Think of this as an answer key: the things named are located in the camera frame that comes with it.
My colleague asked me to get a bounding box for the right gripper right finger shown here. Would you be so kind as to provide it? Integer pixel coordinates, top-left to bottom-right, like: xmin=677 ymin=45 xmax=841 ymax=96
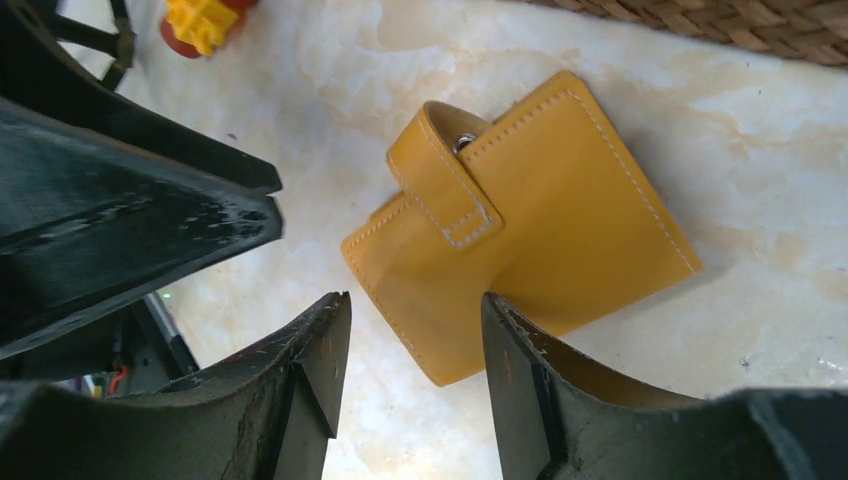
xmin=481 ymin=293 xmax=847 ymax=479

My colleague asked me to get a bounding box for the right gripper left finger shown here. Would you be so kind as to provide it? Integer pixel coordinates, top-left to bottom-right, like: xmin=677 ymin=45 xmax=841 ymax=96
xmin=1 ymin=292 xmax=351 ymax=479

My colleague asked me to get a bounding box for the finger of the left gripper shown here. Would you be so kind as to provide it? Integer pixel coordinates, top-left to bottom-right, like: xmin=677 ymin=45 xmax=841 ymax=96
xmin=1 ymin=1 xmax=283 ymax=194
xmin=1 ymin=101 xmax=284 ymax=357

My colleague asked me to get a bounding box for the orange leather card holder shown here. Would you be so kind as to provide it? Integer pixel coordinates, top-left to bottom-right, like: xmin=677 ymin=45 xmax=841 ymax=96
xmin=341 ymin=71 xmax=703 ymax=386

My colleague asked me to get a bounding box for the brown wicker divided basket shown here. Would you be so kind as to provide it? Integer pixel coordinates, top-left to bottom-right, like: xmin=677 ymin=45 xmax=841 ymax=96
xmin=538 ymin=0 xmax=847 ymax=70

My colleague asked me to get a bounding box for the black microphone tripod stand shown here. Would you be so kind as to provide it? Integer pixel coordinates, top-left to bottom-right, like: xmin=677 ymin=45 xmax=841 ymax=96
xmin=46 ymin=0 xmax=136 ymax=91

